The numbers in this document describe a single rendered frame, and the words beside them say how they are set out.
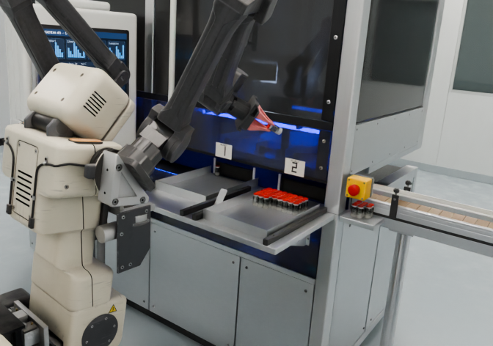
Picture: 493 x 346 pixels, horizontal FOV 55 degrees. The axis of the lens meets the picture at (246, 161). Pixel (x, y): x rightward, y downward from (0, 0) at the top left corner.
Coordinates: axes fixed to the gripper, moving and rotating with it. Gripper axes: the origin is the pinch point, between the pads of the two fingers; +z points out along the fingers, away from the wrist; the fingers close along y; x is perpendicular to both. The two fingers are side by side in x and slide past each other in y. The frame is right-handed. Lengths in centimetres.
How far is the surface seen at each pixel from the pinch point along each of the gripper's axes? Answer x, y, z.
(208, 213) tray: -0.5, -37.2, 1.1
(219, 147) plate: 45, -35, 6
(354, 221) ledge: 1, -16, 48
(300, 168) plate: 20.2, -15.7, 28.5
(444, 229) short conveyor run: -8, 2, 71
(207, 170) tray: 52, -51, 10
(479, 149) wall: 333, -12, 372
